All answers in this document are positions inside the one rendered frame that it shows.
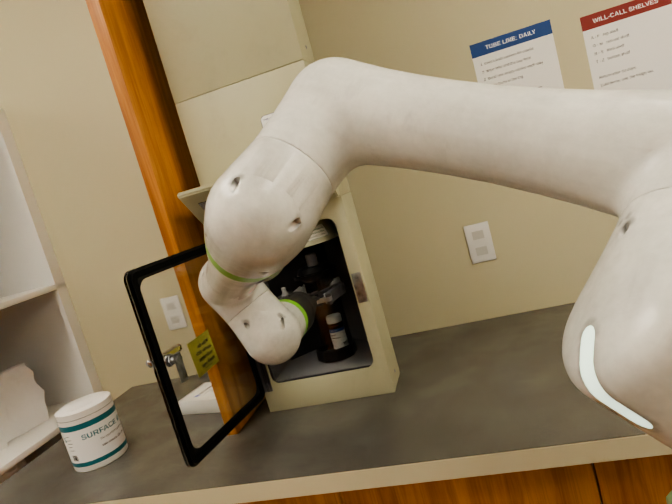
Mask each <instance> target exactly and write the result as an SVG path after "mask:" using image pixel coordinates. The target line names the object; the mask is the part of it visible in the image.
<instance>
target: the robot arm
mask: <svg viewBox="0 0 672 504"><path fill-rule="evenodd" d="M363 165H375V166H385V167H394V168H403V169H411V170H418V171H425V172H432V173H438V174H444V175H450V176H456V177H461V178H466V179H471V180H477V181H481V182H486V183H491V184H496V185H500V186H505V187H509V188H513V189H518V190H522V191H526V192H530V193H534V194H538V195H542V196H546V197H549V198H553V199H557V200H561V201H564V202H568V203H571V204H575V205H579V206H582V207H586V208H589V209H592V210H596V211H599V212H602V213H606V214H609V215H612V216H615V217H618V218H619V220H618V222H617V224H616V227H615V229H614V231H613V233H612V235H611V237H610V239H609V241H608V243H607V245H606V247H605V249H604V251H603V253H602V255H601V256H600V258H599V260H598V262H597V264H596V266H595V268H594V270H593V271H592V273H591V275H590V277H589V279H588V281H587V282H586V284H585V286H584V288H583V290H582V291H581V293H580V295H579V297H578V299H577V301H576V303H575V305H574V307H573V309H572V311H571V313H570V316H569V318H568V321H567V323H566V327H565V330H564V335H563V341H562V357H563V363H564V366H565V369H566V372H567V374H568V376H569V378H570V379H571V381H572V382H573V384H574V385H575V386H576V387H577V388H578V389H579V390H580V391H581V392H582V393H583V394H585V395H586V396H587V397H589V398H590V399H592V400H594V401H595V402H597V403H598V404H600V405H602V406H603V407H605V408H606V409H608V410H609V411H611V412H613V413H614V414H616V415H617V416H619V417H620V418H622V419H624V420H625V421H627V422H628V423H630V424H632V425H633V426H635V427H636V428H638V429H640V430H641V431H643V432H645V433H646V434H648V435H650V436H651V437H653V438H654V439H656V440H658V441H659V442H661V443H663V444H664V445H666V446H668V447H669V448H671V449H672V89H656V90H591V89H559V88H538V87H522V86H509V85H497V84H487V83H477V82H468V81H460V80H452V79H445V78H438V77H432V76H425V75H419V74H414V73H408V72H403V71H398V70H393V69H388V68H383V67H379V66H375V65H371V64H367V63H363V62H359V61H356V60H352V59H348V58H342V57H329V58H324V59H321V60H318V61H316V62H313V63H312V64H310V65H308V66H307V67H305V68H304V69H303V70H302V71H301V72H300V73H299V74H298V75H297V76H296V78H295V79H294V80H293V82H292V84H291V85H290V87H289V89H288V90H287V92H286V94H285V96H284V97H283V99H282V100H281V102H280V104H279V105H278V107H277V108H276V110H275V111H274V113H273V114H272V116H271V117H270V119H269V120H268V122H267V123H266V124H265V126H264V127H263V129H262V130H261V131H260V133H259V134H258V135H257V137H256V138H255V139H254V141H253V142H252V143H251V144H250V145H249V146H248V147H247V148H246V149H245V150H244V151H243V153H242V154H241V155H240V156H239V157H238V158H237V159H236V160H235V161H234V162H233V163H232V164H231V165H230V166H229V168H228V169H227V170H226V171H225V172H224V173H223V174H222V175H221V176H220V177H219V178H218V179H217V181H216V182H215V183H214V185H213V187H212V188H211V190H210V192H209V195H208V197H207V201H206V206H205V215H204V241H205V248H206V253H207V257H208V261H207V262H206V263H205V264H204V266H203V267H202V269H201V271H200V274H199V279H198V286H199V290H200V293H201V295H202V297H203V299H204V300H205V301H206V302H207V303H208V304H209V305H210V306H211V307H212V308H213V309H214V310H215V311H216V312H217V313H218V314H219V315H220V316H221V317H222V318H223V319H224V321H225V322H226V323H227V324H228V325H229V326H230V328H231V329H232V330H233V332H234V333H235V334H236V336H237V337H238V339H239V340H240V342H241V343H242V345H243V346H244V348H245V349H246V350H247V352H248V353H249V355H250V356H251V357H252V358H253V359H255V360H256V361H258V362H260V363H262V364H266V365H277V364H281V363H284V362H286V361H287V360H289V359H290V358H291V357H292V356H293V355H294V354H295V353H296V352H297V350H298V348H299V346H300V342H301V338H302V337H303V336H304V335H305V334H306V332H307V331H308V330H309V329H310V328H311V326H312V325H313V323H314V319H315V313H316V308H317V307H319V306H321V305H322V304H323V303H324V302H326V304H328V305H331V304H333V302H334V301H335V300H336V299H338V298H339V297H340V296H342V295H343V294H345V293H346V288H345V285H344V282H341V280H340V277H339V276H338V277H336V278H335V279H334V280H333V281H332V282H331V283H330V286H328V287H326V288H324V289H322V290H320V291H314V292H312V293H310V294H306V293H304V292H301V289H300V286H299V287H298V288H297V289H296V290H295V291H292V290H290V291H286V288H285V287H283V288H281V291H282V294H281V295H280V296H279V297H278V298H277V297H276V296H275V295H274V294H273V293H272V292H271V291H270V290H269V288H268V287H267V286H266V285H265V283H264V282H266V281H268V280H271V279H272V278H274V277H275V276H277V275H278V274H279V273H280V272H281V271H282V269H283V268H284V267H285V266H286V265H287V264H288V263H289V262H290V261H292V260H293V259H294V258H295V257H296V256H297V255H298V254H299V253H300V252H301V251H302V249H303V248H304V247H305V245H306V244H307V242H308V240H309V238H310V237H311V235H312V233H313V231H314V229H315V227H316V225H317V223H318V221H319V219H320V217H321V215H322V213H323V211H324V209H325V207H326V205H327V204H328V202H329V200H330V198H331V196H332V195H333V193H334V192H335V190H336V189H337V187H338V186H339V185H340V183H341V182H342V181H343V179H344V178H345V177H346V176H347V174H348V173H349V172H350V171H352V170H353V169H355V168H357V167H359V166H363ZM314 295H315V296H314Z"/></svg>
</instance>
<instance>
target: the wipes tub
mask: <svg viewBox="0 0 672 504"><path fill-rule="evenodd" d="M54 416H55V418H56V421H57V424H58V427H59V430H60V432H61V435H62V438H63V440H64V443H65V446H66V448H67V451H68V454H69V456H70V459H71V462H72V464H73V466H74V469H75V470H76V471H77V472H89V471H93V470H96V469H99V468H101V467H103V466H106V465H108V464H109V463H111V462H113V461H115V460H116V459H118V458H119V457H120V456H122V455H123V454H124V453H125V451H126V450H127V448H128V443H127V440H126V437H125V434H124V431H123V428H122V425H121V422H120V419H119V416H118V414H117V411H116V408H115V405H114V402H113V400H112V397H111V394H110V392H108V391H101V392H96V393H92V394H89V395H86V396H83V397H81V398H78V399H76V400H74V401H72V402H70V403H68V404H66V405H64V406H63V407H61V408H60V409H59V410H58V411H57V412H56V413H55V415H54Z"/></svg>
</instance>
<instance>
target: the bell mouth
mask: <svg viewBox="0 0 672 504"><path fill-rule="evenodd" d="M337 236H339V235H338V232H337V228H336V226H335V225H334V224H333V223H332V222H331V220H330V219H322V220H319V221H318V223H317V225H316V227H315V229H314V231H313V233H312V235H311V237H310V238H309V240H308V242H307V244H306V245H305V247H304V248H306V247H309V246H313V245H316V244H319V243H322V242H325V241H328V240H330V239H333V238H335V237H337Z"/></svg>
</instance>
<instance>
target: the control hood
mask: <svg viewBox="0 0 672 504"><path fill-rule="evenodd" d="M214 183H215V182H213V183H210V184H207V185H203V186H200V187H197V188H193V189H190V190H187V191H183V192H180V193H178V195H177V197H178V198H179V199H180V201H181V202H182V203H183V204H184V205H185V206H186V207H187V208H188V209H189V210H190V211H191V212H192V213H193V214H194V216H195V217H196V218H197V219H198V220H199V221H200V222H201V223H202V224H203V225H204V215H205V210H204V209H203V208H202V207H201V206H200V205H199V204H198V203H201V202H205V201H207V197H208V195H209V192H210V190H211V188H212V187H213V185H214ZM339 195H340V191H339V188H338V187H337V189H336V190H335V192H334V193H333V195H332V196H331V198H330V199H333V198H336V197H339Z"/></svg>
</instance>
